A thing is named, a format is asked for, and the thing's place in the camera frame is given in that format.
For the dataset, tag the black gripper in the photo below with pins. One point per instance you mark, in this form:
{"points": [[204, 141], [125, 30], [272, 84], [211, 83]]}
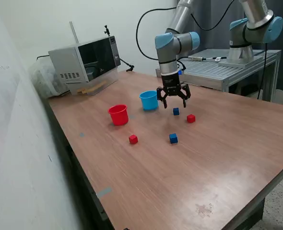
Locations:
{"points": [[171, 83]]}

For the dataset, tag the small blue cube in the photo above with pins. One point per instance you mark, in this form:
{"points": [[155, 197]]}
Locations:
{"points": [[173, 139], [176, 111]]}

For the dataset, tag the small red cube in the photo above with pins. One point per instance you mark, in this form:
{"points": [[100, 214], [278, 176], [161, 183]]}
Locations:
{"points": [[133, 139], [191, 118]]}

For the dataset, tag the aluminium robot base stand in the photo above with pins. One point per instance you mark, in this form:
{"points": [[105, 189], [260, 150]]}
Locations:
{"points": [[208, 72]]}

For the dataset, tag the blue plastic cup bin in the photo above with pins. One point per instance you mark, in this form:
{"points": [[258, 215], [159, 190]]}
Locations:
{"points": [[148, 103]]}

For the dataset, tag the red plastic cup bin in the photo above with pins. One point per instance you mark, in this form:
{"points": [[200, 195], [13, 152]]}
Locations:
{"points": [[118, 117]]}

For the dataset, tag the silver cylinder connector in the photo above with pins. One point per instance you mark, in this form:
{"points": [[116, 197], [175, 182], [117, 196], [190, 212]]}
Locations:
{"points": [[196, 58]]}

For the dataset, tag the small white tag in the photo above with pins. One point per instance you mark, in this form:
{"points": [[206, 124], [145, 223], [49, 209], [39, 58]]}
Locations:
{"points": [[217, 59]]}

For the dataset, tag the clear plastic box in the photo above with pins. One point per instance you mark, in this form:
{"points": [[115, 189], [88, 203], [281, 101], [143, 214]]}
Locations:
{"points": [[109, 79]]}

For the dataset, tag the dark grey curtain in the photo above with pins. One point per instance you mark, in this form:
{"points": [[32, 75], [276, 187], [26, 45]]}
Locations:
{"points": [[215, 40]]}

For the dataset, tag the silver microwave oven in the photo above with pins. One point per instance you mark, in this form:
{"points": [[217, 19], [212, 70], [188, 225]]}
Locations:
{"points": [[67, 60]]}

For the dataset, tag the clear plastic bag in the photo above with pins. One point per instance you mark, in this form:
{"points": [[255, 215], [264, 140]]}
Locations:
{"points": [[43, 81]]}

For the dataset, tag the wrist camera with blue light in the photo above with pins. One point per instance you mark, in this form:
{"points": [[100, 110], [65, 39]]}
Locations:
{"points": [[180, 71]]}

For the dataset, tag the black camera mount stud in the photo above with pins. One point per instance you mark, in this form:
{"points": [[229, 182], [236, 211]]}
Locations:
{"points": [[106, 30]]}

